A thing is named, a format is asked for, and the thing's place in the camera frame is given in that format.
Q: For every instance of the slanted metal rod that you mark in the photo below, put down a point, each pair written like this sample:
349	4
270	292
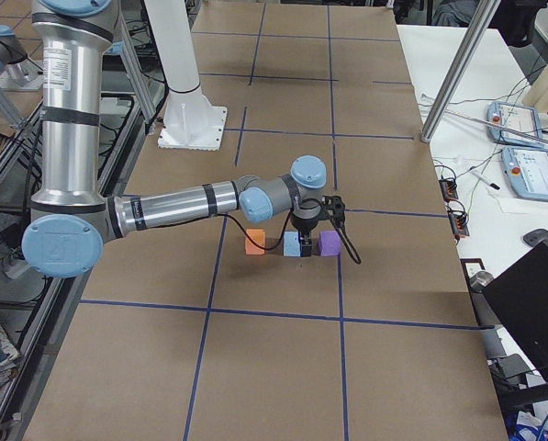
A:
486	123

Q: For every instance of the purple foam block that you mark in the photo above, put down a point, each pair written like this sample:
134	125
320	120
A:
329	243

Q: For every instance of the light blue foam block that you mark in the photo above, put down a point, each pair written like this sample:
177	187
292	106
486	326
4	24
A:
291	244

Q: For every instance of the upper teach pendant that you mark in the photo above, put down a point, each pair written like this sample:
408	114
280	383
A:
515	117

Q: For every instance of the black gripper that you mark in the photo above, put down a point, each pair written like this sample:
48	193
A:
304	225

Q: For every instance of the black monitor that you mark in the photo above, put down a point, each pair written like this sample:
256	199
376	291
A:
519	299

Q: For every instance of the orange foam block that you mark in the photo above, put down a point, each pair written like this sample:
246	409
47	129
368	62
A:
255	241

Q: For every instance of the lower teach pendant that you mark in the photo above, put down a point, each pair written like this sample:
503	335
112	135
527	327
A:
526	169

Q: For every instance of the metal cup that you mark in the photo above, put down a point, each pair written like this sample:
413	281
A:
479	280

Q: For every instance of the aluminium frame post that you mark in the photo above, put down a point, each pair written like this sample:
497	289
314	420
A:
474	33

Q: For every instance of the teach pendant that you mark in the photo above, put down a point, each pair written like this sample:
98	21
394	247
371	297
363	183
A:
526	169
515	117

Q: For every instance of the small black orange module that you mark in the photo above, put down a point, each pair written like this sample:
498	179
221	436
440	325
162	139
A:
448	188

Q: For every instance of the white pedestal column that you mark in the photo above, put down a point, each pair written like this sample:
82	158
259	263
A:
190	121

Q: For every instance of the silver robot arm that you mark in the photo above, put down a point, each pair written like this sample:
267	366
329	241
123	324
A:
18	72
71	220

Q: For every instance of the black marker pen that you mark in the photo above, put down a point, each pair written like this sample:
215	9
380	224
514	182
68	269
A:
481	177

